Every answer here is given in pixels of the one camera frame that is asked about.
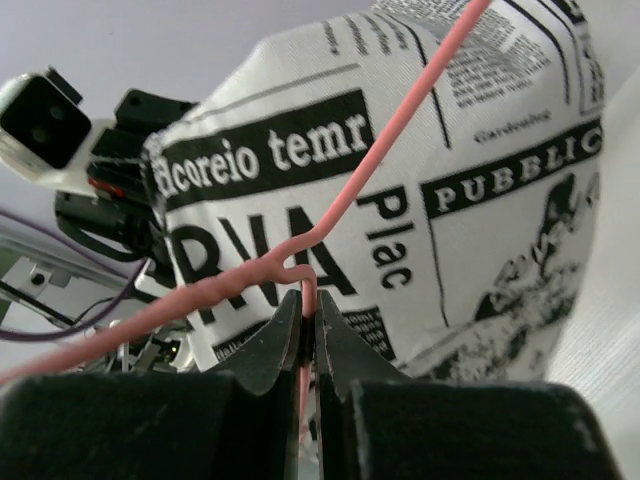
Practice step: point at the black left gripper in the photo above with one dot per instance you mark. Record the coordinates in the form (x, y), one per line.
(118, 222)

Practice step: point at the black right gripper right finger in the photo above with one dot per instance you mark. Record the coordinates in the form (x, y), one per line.
(377, 423)

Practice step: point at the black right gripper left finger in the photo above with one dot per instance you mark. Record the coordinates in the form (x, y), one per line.
(238, 420)

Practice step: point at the pink wire hanger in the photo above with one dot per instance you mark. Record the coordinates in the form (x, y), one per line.
(209, 292)

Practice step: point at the newspaper print trousers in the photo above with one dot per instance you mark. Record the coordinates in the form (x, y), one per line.
(463, 255)

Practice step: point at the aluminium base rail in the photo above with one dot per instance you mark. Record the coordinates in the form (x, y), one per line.
(62, 292)

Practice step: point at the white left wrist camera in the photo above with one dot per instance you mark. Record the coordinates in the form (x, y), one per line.
(45, 136)

